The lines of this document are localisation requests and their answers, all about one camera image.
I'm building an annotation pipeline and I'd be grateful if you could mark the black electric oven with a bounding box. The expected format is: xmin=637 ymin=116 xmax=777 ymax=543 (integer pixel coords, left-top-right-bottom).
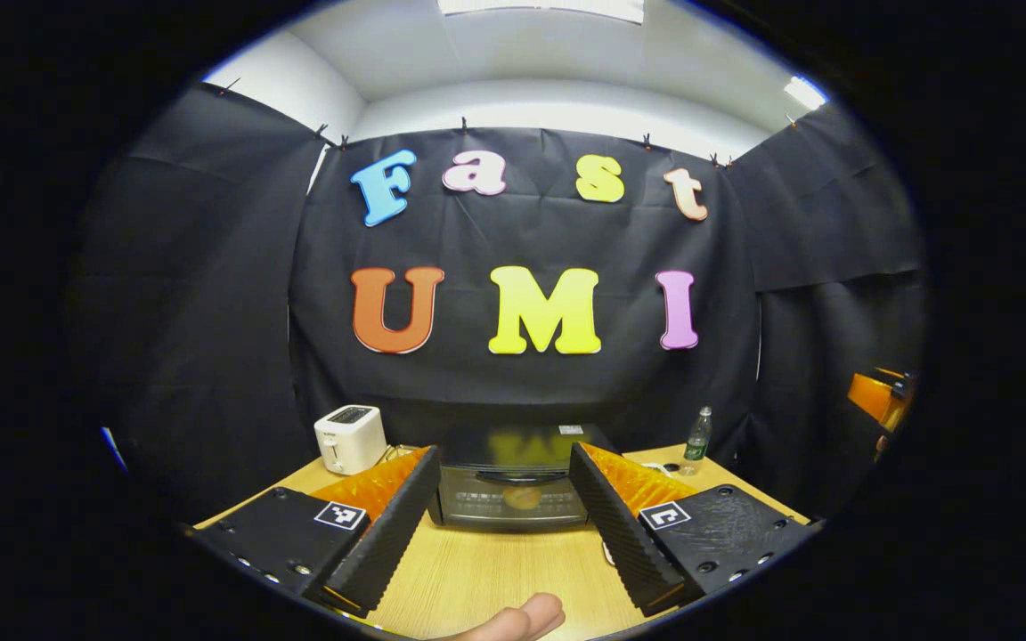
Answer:
xmin=427 ymin=424 xmax=621 ymax=533

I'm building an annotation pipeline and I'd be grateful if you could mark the clear plastic water bottle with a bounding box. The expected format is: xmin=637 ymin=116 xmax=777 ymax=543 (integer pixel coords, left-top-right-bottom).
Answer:
xmin=682 ymin=407 xmax=713 ymax=476

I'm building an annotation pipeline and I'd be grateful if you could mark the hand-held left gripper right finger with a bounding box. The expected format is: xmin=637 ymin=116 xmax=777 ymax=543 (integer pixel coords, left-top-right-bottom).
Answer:
xmin=568 ymin=442 xmax=824 ymax=618

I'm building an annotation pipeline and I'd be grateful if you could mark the black backdrop cloth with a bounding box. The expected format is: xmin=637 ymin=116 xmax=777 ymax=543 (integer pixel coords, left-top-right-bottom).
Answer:
xmin=63 ymin=82 xmax=932 ymax=526

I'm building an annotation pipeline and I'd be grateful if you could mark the large ceiling light panel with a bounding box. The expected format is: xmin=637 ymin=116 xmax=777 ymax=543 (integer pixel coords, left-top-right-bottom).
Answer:
xmin=437 ymin=0 xmax=646 ymax=24

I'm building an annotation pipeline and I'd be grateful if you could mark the small ceiling light panel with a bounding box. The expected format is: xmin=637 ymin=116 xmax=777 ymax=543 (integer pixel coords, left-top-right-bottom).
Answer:
xmin=785 ymin=76 xmax=828 ymax=110

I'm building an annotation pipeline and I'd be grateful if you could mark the white toaster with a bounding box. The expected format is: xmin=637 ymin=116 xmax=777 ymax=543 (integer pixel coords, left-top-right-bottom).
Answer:
xmin=313 ymin=405 xmax=388 ymax=476

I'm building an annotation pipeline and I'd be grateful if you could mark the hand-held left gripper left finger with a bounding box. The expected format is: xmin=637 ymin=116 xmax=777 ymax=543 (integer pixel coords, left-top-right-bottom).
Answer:
xmin=183 ymin=445 xmax=443 ymax=618

